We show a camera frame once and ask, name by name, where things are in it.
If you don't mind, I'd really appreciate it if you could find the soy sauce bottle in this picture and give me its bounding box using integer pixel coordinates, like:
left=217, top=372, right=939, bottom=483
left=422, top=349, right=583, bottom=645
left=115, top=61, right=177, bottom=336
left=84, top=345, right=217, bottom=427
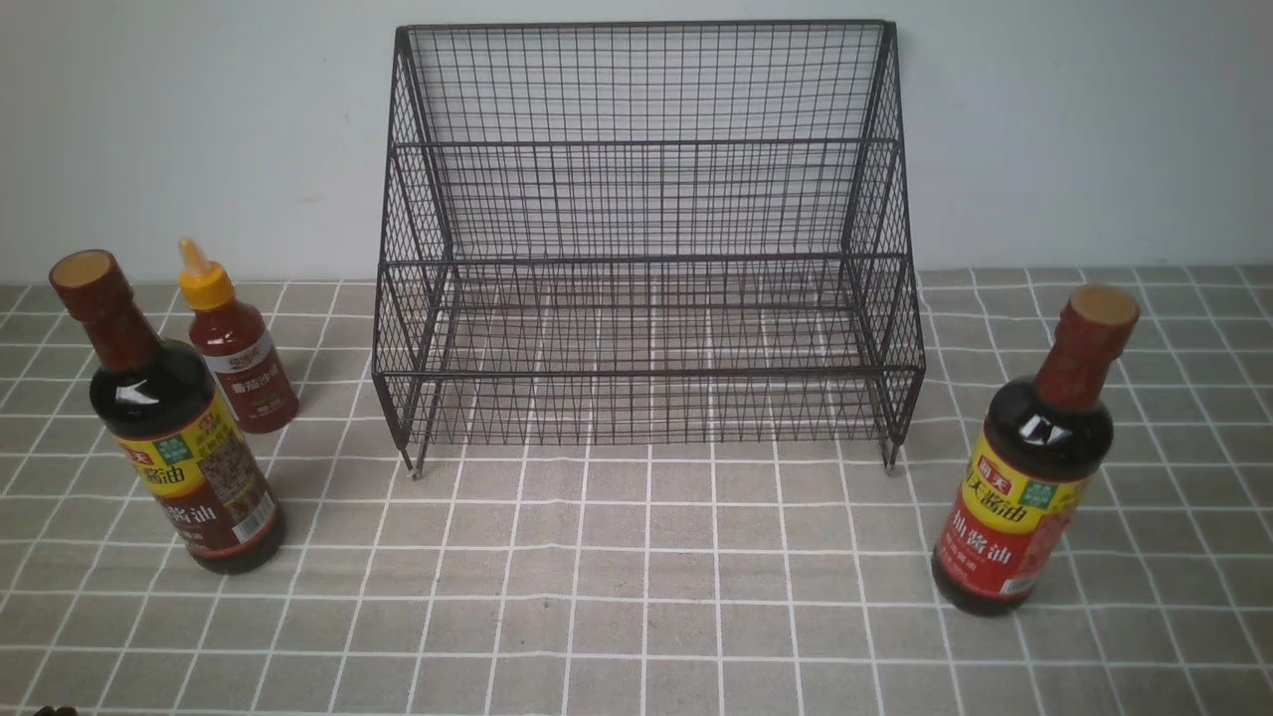
left=48, top=248, right=286, bottom=575
left=931, top=284, right=1141, bottom=617

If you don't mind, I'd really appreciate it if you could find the black wire mesh shelf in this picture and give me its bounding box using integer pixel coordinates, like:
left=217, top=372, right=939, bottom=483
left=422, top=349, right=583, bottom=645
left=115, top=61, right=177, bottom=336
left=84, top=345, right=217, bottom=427
left=372, top=19, right=925, bottom=468

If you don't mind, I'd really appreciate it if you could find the grey checked tablecloth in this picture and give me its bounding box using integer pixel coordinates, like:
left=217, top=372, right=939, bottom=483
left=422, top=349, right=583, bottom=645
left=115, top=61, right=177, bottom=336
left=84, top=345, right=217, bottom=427
left=1, top=265, right=1272, bottom=715

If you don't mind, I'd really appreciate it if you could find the small ketchup squeeze bottle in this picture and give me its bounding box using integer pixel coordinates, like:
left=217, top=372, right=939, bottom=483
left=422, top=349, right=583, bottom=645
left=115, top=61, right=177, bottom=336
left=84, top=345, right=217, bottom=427
left=178, top=240, right=299, bottom=434

